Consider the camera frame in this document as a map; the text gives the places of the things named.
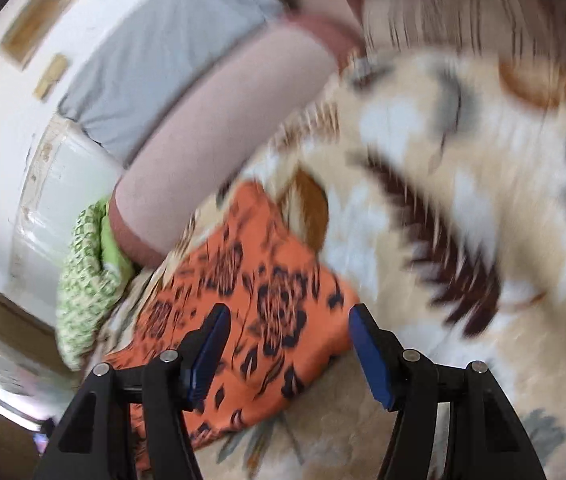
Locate brown wooden glass door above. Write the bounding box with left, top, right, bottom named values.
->
left=0, top=294, right=76, bottom=479

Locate framed wall picture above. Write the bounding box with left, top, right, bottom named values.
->
left=0, top=0, right=76, bottom=70

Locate orange black floral garment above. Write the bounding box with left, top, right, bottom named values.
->
left=107, top=182, right=357, bottom=479

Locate gold wall switch left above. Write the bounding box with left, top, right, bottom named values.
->
left=32, top=53, right=70, bottom=102

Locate pink bolster pillow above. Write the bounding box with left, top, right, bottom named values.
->
left=109, top=15, right=363, bottom=268

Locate green white checkered pillow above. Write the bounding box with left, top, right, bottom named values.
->
left=55, top=197, right=134, bottom=372

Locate striped beige pillow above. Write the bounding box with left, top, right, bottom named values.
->
left=362, top=0, right=566, bottom=62

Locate grey pillow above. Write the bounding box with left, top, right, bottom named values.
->
left=57, top=0, right=284, bottom=165

